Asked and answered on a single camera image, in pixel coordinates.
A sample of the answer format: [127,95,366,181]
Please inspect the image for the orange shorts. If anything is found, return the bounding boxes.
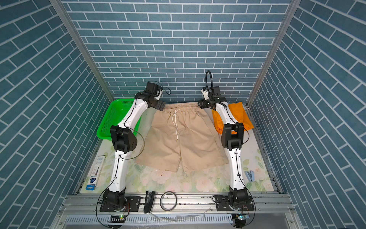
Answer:
[212,102,254,134]

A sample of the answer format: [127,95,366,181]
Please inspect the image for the green plastic basket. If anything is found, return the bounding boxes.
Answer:
[96,98,134,141]

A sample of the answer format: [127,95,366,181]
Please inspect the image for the beige shorts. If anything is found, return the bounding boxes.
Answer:
[135,102,228,172]

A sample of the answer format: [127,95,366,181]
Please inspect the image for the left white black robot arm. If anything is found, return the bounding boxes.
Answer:
[98,89,165,212]

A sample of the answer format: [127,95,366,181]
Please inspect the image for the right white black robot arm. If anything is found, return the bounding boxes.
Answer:
[198,95,255,211]

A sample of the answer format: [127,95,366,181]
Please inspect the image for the white blue paper box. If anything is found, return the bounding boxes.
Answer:
[86,156,106,191]

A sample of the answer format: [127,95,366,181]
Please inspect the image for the right circuit board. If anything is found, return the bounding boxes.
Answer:
[232,213,249,224]

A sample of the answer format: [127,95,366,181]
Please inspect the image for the circuit board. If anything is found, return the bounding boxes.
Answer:
[232,213,249,224]
[108,215,127,224]

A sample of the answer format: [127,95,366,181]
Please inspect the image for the left circuit board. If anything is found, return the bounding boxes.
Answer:
[108,215,127,224]

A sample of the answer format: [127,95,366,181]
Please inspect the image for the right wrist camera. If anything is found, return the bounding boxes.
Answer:
[201,86,210,100]

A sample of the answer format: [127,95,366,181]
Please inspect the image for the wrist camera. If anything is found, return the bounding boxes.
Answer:
[201,86,210,100]
[145,81,164,98]

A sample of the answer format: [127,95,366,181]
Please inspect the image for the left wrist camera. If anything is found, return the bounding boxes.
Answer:
[145,81,164,98]

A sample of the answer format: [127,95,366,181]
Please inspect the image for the blue wall clip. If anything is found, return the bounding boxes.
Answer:
[245,170,255,182]

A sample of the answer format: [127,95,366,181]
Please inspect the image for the black clamp bracket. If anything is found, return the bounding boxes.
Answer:
[144,191,155,214]

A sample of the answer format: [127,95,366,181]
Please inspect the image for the black cable ring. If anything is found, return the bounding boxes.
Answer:
[159,191,178,212]

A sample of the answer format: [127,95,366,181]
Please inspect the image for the right corner aluminium post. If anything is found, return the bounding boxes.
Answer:
[246,0,301,108]

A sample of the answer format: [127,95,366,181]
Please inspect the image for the corner aluminium post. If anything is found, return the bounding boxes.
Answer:
[50,0,115,102]
[246,0,301,108]

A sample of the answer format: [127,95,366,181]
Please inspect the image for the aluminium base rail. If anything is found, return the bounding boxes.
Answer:
[51,192,302,229]

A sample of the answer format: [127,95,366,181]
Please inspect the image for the left corner aluminium post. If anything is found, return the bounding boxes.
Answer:
[50,0,115,102]

